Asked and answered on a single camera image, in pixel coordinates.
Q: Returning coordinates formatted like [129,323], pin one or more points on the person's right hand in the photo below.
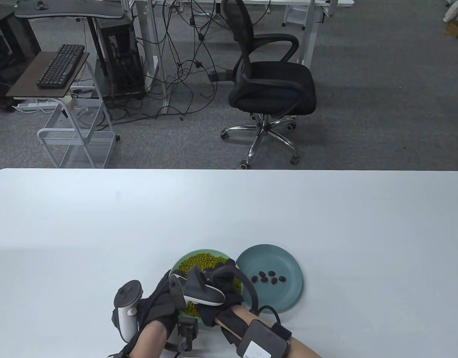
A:
[223,279]

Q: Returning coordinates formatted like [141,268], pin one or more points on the person's left hand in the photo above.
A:
[159,302]

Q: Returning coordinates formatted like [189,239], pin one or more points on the light green plate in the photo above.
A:
[184,259]

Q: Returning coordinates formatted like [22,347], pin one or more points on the teal plate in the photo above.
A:
[284,261]

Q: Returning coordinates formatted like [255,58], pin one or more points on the person's left forearm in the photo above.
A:
[150,341]

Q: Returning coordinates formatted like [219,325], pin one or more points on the pile of green beans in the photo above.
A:
[199,261]

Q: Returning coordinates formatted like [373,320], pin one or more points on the black box with white label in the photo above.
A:
[262,341]

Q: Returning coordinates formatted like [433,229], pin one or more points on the black office chair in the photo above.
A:
[273,82]

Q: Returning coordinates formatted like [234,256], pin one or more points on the white power strip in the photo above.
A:
[31,106]

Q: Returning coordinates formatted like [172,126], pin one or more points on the black computer tower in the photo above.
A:
[120,56]

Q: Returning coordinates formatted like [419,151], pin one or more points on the black keyboard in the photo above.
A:
[61,65]

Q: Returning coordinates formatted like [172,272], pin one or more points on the brown keyboard shelf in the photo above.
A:
[27,80]

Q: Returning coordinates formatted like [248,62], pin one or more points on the white desk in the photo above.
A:
[311,33]

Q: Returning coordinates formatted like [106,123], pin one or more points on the black cabinet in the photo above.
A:
[8,56]

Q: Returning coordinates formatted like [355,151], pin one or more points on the dark curved desk top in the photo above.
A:
[68,9]

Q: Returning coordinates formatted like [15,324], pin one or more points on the cardboard box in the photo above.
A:
[456,28]

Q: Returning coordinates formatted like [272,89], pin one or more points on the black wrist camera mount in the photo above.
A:
[186,330]

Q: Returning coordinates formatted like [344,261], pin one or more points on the white desk frame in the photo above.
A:
[148,44]

